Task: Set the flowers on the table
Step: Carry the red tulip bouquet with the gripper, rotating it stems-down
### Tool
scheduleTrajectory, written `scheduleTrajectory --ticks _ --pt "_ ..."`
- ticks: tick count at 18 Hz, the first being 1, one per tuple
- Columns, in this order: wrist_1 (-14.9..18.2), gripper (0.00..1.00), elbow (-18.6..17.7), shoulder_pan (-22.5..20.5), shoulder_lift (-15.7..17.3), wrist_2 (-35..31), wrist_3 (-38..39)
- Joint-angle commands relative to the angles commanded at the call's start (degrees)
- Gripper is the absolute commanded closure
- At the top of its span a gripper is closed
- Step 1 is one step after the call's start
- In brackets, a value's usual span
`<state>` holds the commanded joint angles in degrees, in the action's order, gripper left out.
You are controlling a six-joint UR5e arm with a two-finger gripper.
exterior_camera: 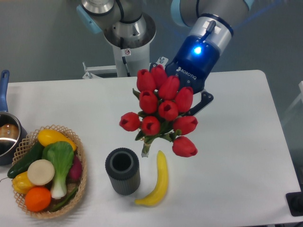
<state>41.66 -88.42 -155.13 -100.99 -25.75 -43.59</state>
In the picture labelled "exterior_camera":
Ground yellow plastic banana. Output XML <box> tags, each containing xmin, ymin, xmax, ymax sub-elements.
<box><xmin>134</xmin><ymin>150</ymin><xmax>169</xmax><ymax>207</ymax></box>

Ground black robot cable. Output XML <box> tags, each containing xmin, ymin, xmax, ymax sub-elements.
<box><xmin>119</xmin><ymin>37</ymin><xmax>131</xmax><ymax>78</ymax></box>

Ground green bok choy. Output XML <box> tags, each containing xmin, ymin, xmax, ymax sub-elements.
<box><xmin>42</xmin><ymin>141</ymin><xmax>74</xmax><ymax>199</ymax></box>

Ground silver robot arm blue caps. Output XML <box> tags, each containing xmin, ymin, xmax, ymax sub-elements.
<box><xmin>77</xmin><ymin>0</ymin><xmax>253</xmax><ymax>115</ymax></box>

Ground white round radish slice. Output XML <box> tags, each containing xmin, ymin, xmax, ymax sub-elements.
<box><xmin>27</xmin><ymin>159</ymin><xmax>55</xmax><ymax>186</ymax></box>

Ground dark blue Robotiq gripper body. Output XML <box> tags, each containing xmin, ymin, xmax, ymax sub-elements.
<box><xmin>165</xmin><ymin>14</ymin><xmax>233</xmax><ymax>94</ymax></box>

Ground yellow bell pepper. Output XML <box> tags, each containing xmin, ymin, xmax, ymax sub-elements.
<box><xmin>12</xmin><ymin>171</ymin><xmax>36</xmax><ymax>194</ymax></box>

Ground green bean pod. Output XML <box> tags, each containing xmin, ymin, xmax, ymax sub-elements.
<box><xmin>49</xmin><ymin>187</ymin><xmax>78</xmax><ymax>212</ymax></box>

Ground red tulip bouquet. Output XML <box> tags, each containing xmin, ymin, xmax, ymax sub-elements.
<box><xmin>119</xmin><ymin>65</ymin><xmax>198</xmax><ymax>157</ymax></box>

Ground orange fruit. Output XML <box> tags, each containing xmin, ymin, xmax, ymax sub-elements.
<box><xmin>25</xmin><ymin>187</ymin><xmax>52</xmax><ymax>212</ymax></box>

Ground blue handled saucepan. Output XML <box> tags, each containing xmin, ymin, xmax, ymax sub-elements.
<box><xmin>0</xmin><ymin>70</ymin><xmax>27</xmax><ymax>166</ymax></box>

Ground purple red radish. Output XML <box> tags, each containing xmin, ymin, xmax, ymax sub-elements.
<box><xmin>68</xmin><ymin>156</ymin><xmax>82</xmax><ymax>181</ymax></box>

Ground dark grey ribbed vase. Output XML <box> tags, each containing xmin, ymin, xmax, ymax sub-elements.
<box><xmin>105</xmin><ymin>148</ymin><xmax>141</xmax><ymax>195</ymax></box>

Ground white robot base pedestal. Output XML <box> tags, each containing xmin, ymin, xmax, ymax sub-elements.
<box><xmin>82</xmin><ymin>44</ymin><xmax>169</xmax><ymax>79</ymax></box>

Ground woven wicker basket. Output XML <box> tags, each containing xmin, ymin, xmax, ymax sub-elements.
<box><xmin>12</xmin><ymin>125</ymin><xmax>87</xmax><ymax>219</ymax></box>

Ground yellow squash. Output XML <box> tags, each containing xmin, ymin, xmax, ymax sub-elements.
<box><xmin>37</xmin><ymin>129</ymin><xmax>77</xmax><ymax>151</ymax></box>

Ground dark green cucumber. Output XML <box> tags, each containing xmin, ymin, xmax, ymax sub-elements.
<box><xmin>7</xmin><ymin>141</ymin><xmax>44</xmax><ymax>179</ymax></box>

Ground black device at table edge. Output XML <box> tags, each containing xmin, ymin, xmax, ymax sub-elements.
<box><xmin>285</xmin><ymin>192</ymin><xmax>303</xmax><ymax>217</ymax></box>

